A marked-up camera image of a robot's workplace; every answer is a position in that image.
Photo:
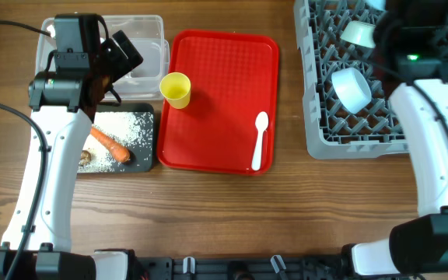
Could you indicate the brown food scrap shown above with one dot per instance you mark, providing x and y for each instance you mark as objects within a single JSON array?
[{"x": 85, "y": 158}]

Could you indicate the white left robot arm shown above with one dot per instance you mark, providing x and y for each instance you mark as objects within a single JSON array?
[{"x": 37, "y": 242}]

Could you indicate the light blue bowl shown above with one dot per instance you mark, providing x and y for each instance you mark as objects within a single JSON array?
[{"x": 352, "y": 89}]

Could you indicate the grey dishwasher rack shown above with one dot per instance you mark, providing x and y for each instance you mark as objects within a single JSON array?
[{"x": 331, "y": 131}]

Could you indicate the yellow plastic cup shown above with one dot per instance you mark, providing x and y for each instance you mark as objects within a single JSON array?
[{"x": 176, "y": 89}]

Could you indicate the clear plastic waste bin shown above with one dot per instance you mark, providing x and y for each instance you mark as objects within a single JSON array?
[{"x": 150, "y": 58}]

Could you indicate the black waste tray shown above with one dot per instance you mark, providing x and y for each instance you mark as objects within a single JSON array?
[{"x": 146, "y": 163}]

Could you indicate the green bowl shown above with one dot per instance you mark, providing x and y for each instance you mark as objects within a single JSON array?
[{"x": 359, "y": 33}]

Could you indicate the white plastic spoon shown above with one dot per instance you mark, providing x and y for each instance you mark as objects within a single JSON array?
[{"x": 261, "y": 124}]

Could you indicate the red plastic tray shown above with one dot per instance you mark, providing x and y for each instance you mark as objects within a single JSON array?
[{"x": 234, "y": 76}]

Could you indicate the white rice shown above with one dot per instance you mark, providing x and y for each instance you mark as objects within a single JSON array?
[{"x": 130, "y": 124}]

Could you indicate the orange carrot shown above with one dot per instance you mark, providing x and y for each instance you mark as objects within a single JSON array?
[{"x": 116, "y": 150}]

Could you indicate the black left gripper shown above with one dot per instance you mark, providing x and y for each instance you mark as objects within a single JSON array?
[{"x": 122, "y": 64}]

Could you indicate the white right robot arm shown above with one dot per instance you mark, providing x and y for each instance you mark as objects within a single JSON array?
[{"x": 412, "y": 53}]

